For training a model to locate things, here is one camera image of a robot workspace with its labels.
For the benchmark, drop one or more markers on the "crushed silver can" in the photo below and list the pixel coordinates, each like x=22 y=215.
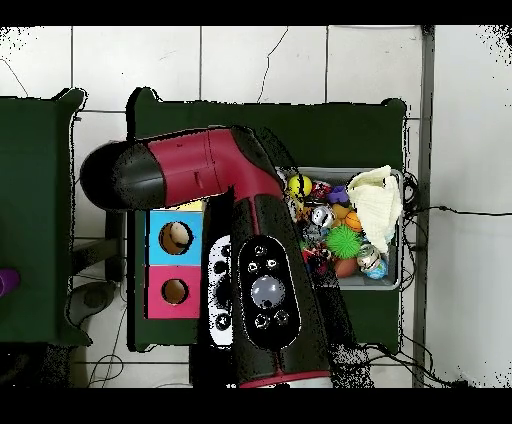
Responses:
x=322 y=216

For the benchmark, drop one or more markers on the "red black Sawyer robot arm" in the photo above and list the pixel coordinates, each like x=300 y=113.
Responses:
x=200 y=168

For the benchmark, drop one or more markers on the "wooden box with three holes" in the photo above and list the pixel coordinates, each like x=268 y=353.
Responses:
x=176 y=308

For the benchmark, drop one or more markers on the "shallow metal mesh bin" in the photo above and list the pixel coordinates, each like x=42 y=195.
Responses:
x=372 y=282

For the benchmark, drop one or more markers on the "yellow smiley ball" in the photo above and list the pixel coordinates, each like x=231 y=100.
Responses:
x=300 y=185

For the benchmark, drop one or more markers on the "green puffer ball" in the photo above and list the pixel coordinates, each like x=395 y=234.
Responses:
x=344 y=241

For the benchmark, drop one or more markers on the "small orange basketball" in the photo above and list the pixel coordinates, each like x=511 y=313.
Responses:
x=352 y=221

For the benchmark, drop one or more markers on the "cream knitted cloth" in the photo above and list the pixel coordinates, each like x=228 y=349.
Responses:
x=376 y=208

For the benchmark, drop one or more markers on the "grey rounded floor object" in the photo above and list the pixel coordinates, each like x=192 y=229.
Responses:
x=94 y=298

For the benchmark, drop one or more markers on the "grey metal pole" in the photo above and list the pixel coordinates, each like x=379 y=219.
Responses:
x=426 y=80

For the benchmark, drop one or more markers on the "purple object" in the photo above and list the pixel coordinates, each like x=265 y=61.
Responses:
x=8 y=282

